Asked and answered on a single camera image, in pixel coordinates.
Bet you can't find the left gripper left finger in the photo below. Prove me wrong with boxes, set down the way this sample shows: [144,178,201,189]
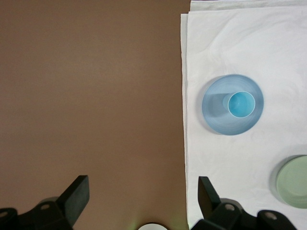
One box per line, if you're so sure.
[20,175,90,230]

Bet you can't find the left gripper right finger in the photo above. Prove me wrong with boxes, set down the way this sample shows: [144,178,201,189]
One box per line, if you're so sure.
[189,176,259,230]

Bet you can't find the blue cup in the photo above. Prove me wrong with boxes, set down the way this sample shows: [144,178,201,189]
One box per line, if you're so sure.
[223,91,256,120]

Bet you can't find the blue round plate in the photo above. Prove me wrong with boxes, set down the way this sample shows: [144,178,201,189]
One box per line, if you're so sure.
[201,73,265,137]

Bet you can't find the green round plate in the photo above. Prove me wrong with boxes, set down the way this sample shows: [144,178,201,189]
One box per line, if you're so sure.
[275,154,307,208]

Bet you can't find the white cloth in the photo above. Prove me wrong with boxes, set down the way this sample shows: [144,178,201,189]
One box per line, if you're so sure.
[180,0,307,230]

